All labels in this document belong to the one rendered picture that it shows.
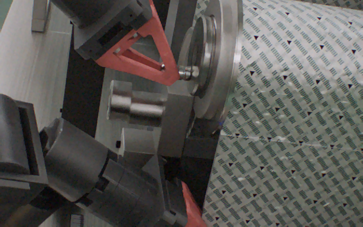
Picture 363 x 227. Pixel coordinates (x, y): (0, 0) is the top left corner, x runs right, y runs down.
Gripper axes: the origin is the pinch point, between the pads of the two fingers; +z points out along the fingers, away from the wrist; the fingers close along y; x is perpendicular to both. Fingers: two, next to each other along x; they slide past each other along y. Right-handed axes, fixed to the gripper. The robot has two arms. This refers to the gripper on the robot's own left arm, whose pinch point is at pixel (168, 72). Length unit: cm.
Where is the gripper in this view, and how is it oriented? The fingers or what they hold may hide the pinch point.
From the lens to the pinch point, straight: 64.4
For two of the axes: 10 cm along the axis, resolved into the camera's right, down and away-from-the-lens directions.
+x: 7.6, -6.2, -2.2
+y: 1.4, 4.8, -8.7
